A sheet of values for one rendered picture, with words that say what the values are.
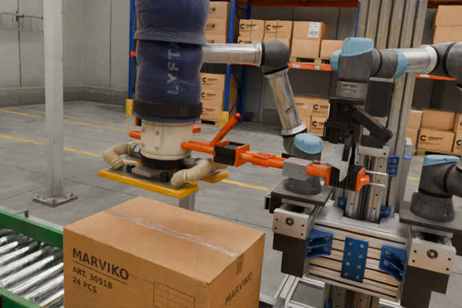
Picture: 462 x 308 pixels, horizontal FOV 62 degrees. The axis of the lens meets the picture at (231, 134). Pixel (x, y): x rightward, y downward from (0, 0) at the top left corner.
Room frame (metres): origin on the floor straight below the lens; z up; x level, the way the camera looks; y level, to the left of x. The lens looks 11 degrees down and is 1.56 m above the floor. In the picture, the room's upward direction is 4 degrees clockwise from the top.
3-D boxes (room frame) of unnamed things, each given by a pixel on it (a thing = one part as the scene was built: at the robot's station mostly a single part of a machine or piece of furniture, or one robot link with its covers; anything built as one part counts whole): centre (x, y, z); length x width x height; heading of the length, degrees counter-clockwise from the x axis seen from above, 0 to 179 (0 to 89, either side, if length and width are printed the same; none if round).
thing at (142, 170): (1.27, 0.22, 1.21); 0.34 x 0.25 x 0.06; 62
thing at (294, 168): (1.05, -0.20, 1.27); 0.07 x 0.07 x 0.04; 62
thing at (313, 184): (1.58, -0.33, 1.09); 0.15 x 0.15 x 0.10
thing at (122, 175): (1.19, 0.26, 1.17); 0.34 x 0.10 x 0.05; 62
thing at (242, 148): (1.15, -0.01, 1.28); 0.10 x 0.08 x 0.06; 152
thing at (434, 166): (1.38, -0.79, 1.20); 0.13 x 0.12 x 0.14; 27
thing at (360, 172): (0.98, -0.31, 1.28); 0.08 x 0.07 x 0.05; 62
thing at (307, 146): (1.59, -0.32, 1.20); 0.13 x 0.12 x 0.14; 7
